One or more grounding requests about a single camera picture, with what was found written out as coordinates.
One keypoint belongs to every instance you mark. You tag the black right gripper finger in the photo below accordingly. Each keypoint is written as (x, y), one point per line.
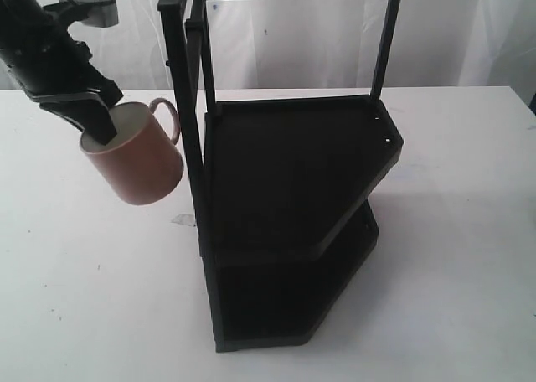
(107, 89)

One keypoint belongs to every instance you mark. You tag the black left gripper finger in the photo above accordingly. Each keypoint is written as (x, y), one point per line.
(88, 113)

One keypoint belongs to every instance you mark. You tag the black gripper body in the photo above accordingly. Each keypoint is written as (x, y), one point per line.
(44, 59)

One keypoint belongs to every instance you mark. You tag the pink ceramic mug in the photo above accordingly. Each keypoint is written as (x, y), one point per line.
(141, 162)

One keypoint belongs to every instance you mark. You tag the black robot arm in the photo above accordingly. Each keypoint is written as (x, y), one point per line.
(53, 69)

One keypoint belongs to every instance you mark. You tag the clear tape on table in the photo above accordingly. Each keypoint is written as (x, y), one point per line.
(184, 219)

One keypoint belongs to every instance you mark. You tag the black metal shelf rack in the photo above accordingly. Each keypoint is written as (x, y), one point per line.
(280, 189)

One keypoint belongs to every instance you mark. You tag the white backdrop curtain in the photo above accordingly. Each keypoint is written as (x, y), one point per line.
(298, 44)

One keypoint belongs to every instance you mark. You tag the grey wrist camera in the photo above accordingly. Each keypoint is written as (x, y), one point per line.
(92, 13)

